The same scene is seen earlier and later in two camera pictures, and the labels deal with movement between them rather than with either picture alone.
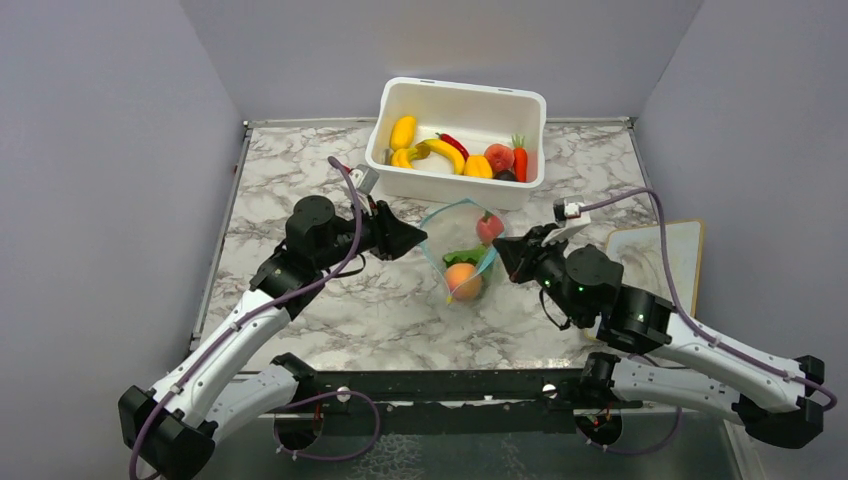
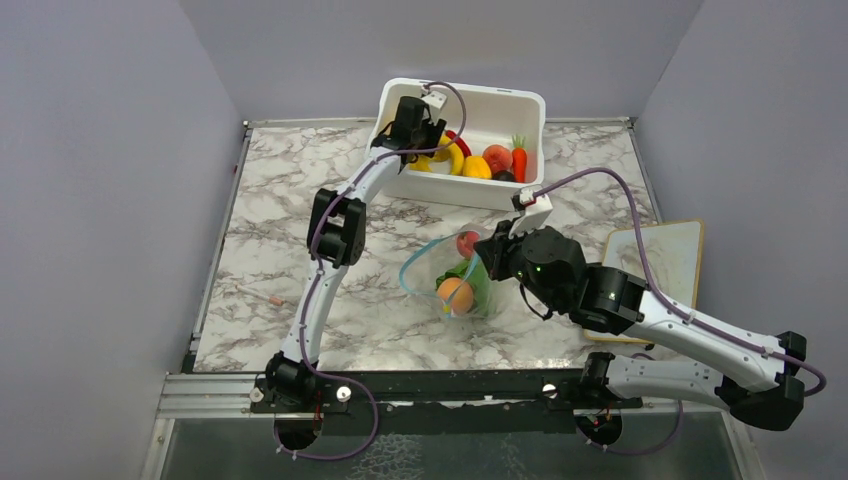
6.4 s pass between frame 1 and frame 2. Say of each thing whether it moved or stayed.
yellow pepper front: stayed
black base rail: stayed
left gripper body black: moved
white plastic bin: stayed
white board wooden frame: stayed
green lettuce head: moved
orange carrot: stayed
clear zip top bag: moved
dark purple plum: stayed
